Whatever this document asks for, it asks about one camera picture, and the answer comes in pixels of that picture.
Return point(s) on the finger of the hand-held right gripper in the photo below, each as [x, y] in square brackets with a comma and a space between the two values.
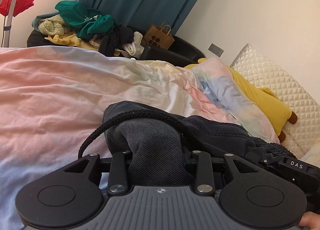
[265, 162]

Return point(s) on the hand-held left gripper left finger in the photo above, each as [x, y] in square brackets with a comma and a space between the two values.
[120, 167]

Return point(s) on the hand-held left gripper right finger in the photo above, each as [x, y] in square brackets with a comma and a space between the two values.
[203, 167]

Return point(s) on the black clothes pile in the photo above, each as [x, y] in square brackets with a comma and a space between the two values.
[115, 40]

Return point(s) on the metal clothes stand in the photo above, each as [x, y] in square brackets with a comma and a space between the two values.
[8, 22]

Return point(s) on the person's right hand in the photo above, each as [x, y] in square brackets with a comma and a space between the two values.
[312, 221]

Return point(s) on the yellow plush toy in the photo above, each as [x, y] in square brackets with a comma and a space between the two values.
[265, 100]

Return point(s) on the white quilted pillow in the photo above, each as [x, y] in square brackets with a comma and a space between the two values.
[280, 80]

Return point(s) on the pastel pillow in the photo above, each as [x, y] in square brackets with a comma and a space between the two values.
[215, 82]

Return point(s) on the pastel bed duvet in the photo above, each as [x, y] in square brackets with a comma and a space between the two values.
[50, 90]

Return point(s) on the black leather armchair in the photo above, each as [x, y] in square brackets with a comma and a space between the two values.
[175, 55]

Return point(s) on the white cloth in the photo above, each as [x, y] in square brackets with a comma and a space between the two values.
[133, 45]

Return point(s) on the brown paper bag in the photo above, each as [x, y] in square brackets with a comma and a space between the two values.
[158, 37]

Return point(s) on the yellow cloth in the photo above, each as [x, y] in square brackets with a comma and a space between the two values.
[65, 40]

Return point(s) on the green garment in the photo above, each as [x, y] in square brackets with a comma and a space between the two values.
[85, 20]

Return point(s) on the pale yellow knit garment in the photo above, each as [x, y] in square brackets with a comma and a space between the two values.
[53, 26]

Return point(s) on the wall outlet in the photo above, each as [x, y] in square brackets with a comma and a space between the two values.
[216, 50]

